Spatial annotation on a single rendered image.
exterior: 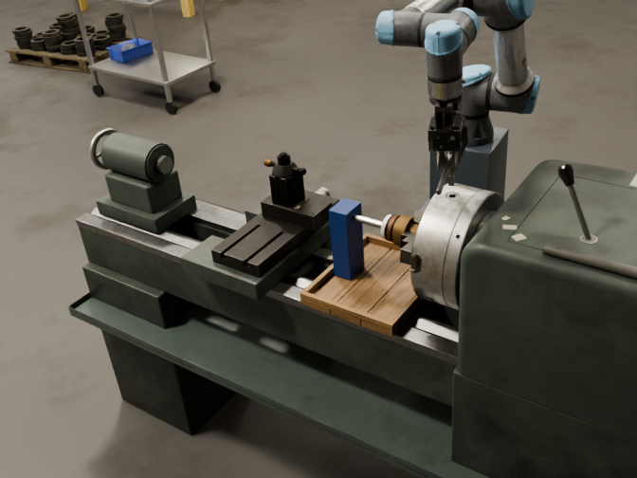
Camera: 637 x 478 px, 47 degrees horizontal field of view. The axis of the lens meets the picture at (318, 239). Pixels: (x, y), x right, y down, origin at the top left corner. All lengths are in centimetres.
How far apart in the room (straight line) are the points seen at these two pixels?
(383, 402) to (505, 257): 80
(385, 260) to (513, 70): 66
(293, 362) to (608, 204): 113
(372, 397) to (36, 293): 225
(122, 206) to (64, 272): 154
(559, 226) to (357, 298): 65
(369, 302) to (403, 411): 36
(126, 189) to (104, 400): 104
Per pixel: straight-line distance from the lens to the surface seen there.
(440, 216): 182
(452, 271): 179
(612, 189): 189
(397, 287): 212
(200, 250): 231
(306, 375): 237
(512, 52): 217
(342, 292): 212
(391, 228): 198
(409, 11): 172
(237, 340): 254
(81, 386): 339
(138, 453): 302
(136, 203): 261
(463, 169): 242
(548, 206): 179
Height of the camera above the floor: 215
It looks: 32 degrees down
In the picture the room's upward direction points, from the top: 5 degrees counter-clockwise
